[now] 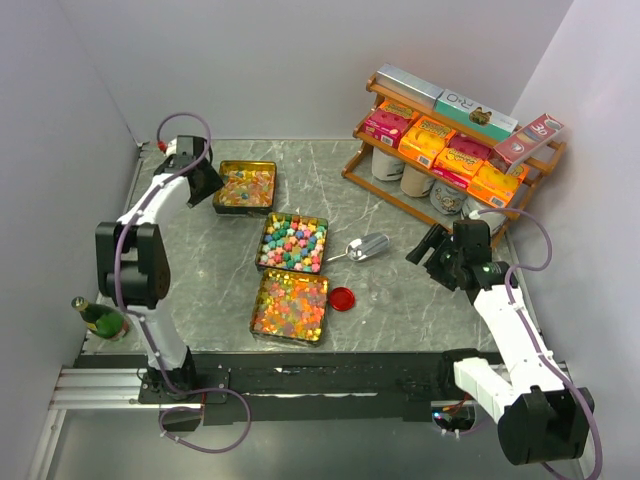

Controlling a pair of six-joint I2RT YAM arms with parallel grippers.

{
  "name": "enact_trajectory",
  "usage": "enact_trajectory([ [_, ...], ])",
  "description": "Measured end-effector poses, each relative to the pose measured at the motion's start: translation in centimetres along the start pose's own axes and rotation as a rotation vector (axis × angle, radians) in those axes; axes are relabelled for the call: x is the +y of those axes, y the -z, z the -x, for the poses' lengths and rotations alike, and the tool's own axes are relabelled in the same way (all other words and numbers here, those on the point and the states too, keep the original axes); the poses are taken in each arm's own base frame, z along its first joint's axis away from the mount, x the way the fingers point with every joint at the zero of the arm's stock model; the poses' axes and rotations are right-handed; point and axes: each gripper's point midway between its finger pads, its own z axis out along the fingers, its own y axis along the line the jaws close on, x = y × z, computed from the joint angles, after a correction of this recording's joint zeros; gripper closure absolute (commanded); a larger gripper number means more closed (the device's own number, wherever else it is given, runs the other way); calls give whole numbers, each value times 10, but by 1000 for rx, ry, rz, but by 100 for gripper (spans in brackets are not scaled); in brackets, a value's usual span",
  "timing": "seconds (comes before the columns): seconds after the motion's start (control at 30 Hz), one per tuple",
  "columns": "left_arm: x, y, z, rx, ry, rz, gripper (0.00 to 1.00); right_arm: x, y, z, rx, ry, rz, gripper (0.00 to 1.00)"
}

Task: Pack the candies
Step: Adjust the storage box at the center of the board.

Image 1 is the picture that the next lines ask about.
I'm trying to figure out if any pink orange sponge box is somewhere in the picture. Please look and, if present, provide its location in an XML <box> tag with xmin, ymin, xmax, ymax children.
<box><xmin>431</xmin><ymin>134</ymin><xmax>492</xmax><ymax>189</ymax></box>

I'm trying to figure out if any orange yellow sponge box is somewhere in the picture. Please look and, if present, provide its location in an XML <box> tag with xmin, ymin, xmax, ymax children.
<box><xmin>467</xmin><ymin>161</ymin><xmax>529</xmax><ymax>208</ymax></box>

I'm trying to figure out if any beige cup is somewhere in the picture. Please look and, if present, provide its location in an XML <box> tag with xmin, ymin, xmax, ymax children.
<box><xmin>400</xmin><ymin>165</ymin><xmax>436</xmax><ymax>198</ymax></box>

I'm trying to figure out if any silver metal scoop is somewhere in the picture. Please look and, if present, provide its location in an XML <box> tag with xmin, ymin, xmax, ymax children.
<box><xmin>325</xmin><ymin>232</ymin><xmax>391</xmax><ymax>263</ymax></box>

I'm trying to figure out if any white printed cup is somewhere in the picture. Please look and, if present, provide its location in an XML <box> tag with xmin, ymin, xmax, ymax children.
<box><xmin>461</xmin><ymin>197</ymin><xmax>507</xmax><ymax>236</ymax></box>

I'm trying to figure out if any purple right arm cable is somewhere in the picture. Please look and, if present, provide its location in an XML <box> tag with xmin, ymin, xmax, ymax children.
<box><xmin>469</xmin><ymin>207</ymin><xmax>605</xmax><ymax>480</ymax></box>

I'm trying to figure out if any silver long box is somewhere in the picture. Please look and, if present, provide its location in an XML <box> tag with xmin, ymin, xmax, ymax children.
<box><xmin>375</xmin><ymin>63</ymin><xmax>444</xmax><ymax>108</ymax></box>

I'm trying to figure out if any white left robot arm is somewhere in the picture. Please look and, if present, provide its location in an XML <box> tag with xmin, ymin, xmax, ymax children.
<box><xmin>95</xmin><ymin>135</ymin><xmax>224</xmax><ymax>402</ymax></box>

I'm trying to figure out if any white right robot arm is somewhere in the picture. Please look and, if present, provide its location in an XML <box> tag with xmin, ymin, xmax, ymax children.
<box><xmin>406</xmin><ymin>216</ymin><xmax>596</xmax><ymax>468</ymax></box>

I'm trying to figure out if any gold tin of stick candies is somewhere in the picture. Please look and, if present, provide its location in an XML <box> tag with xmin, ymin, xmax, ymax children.
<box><xmin>212</xmin><ymin>160</ymin><xmax>277</xmax><ymax>216</ymax></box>

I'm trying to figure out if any teal cat box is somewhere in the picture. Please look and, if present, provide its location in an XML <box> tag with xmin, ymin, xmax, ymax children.
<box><xmin>435</xmin><ymin>89</ymin><xmax>518</xmax><ymax>142</ymax></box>

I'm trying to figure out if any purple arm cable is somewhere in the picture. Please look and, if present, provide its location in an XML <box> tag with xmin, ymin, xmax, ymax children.
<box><xmin>112</xmin><ymin>111</ymin><xmax>213</xmax><ymax>399</ymax></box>
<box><xmin>469</xmin><ymin>207</ymin><xmax>605</xmax><ymax>480</ymax></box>

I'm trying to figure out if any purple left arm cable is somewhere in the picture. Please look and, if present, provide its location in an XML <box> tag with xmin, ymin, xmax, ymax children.
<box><xmin>112</xmin><ymin>111</ymin><xmax>213</xmax><ymax>399</ymax></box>

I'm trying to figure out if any green champagne bottle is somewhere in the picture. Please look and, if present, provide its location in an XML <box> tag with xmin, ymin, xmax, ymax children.
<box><xmin>71</xmin><ymin>296</ymin><xmax>129</xmax><ymax>341</ymax></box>

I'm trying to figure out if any gold tin of star candies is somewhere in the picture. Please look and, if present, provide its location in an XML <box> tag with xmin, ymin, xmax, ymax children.
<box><xmin>255</xmin><ymin>212</ymin><xmax>329</xmax><ymax>274</ymax></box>

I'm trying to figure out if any wooden two-tier shelf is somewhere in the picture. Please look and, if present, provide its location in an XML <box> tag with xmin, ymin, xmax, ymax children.
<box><xmin>342</xmin><ymin>65</ymin><xmax>566</xmax><ymax>240</ymax></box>

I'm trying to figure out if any clear glass jar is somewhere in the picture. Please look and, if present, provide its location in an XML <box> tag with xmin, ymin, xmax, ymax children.
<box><xmin>369</xmin><ymin>266</ymin><xmax>398</xmax><ymax>305</ymax></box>

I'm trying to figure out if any red jar lid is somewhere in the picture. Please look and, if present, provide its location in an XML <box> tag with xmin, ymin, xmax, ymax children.
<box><xmin>328</xmin><ymin>287</ymin><xmax>355</xmax><ymax>312</ymax></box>

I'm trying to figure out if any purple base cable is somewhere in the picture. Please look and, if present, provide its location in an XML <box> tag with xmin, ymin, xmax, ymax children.
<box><xmin>158</xmin><ymin>387</ymin><xmax>253</xmax><ymax>455</ymax></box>

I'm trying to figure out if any monkey print cup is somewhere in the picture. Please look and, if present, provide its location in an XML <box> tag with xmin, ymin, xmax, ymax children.
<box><xmin>429</xmin><ymin>181</ymin><xmax>468</xmax><ymax>215</ymax></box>

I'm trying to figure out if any red long box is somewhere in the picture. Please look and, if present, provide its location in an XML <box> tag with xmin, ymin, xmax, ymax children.
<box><xmin>489</xmin><ymin>113</ymin><xmax>565</xmax><ymax>174</ymax></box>

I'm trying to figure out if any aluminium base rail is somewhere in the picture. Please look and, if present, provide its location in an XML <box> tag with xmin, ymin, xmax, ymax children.
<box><xmin>47</xmin><ymin>363</ymin><xmax>151</xmax><ymax>412</ymax></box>

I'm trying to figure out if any gold tin of gummy candies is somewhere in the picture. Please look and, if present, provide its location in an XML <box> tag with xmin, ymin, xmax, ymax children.
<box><xmin>249</xmin><ymin>269</ymin><xmax>329</xmax><ymax>346</ymax></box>

